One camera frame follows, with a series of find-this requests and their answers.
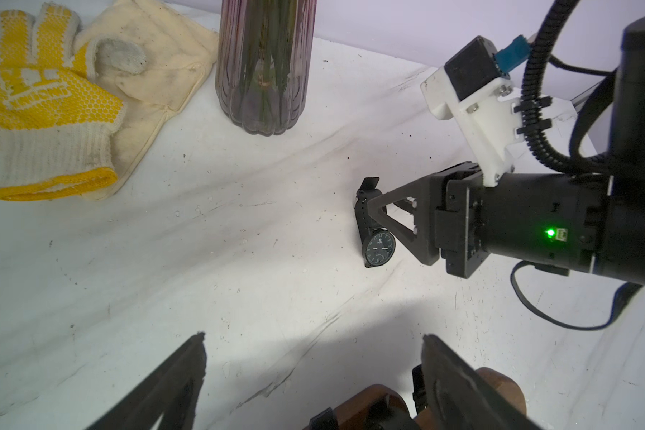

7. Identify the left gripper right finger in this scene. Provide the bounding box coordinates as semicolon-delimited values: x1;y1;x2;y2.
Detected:
421;334;539;429

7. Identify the purple glass vase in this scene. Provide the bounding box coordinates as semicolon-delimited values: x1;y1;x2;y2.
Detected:
215;0;317;136

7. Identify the black watch pair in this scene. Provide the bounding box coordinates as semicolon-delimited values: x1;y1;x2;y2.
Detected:
354;177;396;268

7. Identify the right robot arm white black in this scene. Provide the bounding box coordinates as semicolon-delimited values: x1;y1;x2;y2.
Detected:
355;1;645;321

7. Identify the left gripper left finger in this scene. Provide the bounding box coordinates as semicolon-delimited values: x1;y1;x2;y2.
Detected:
90;333;207;429

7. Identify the wooden watch stand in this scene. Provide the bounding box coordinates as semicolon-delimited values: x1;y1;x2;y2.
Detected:
307;350;536;429

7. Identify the yellow white work glove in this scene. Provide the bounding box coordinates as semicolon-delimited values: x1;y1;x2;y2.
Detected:
0;3;146;202

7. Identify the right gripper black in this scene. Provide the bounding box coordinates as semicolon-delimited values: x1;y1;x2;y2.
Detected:
368;162;608;279

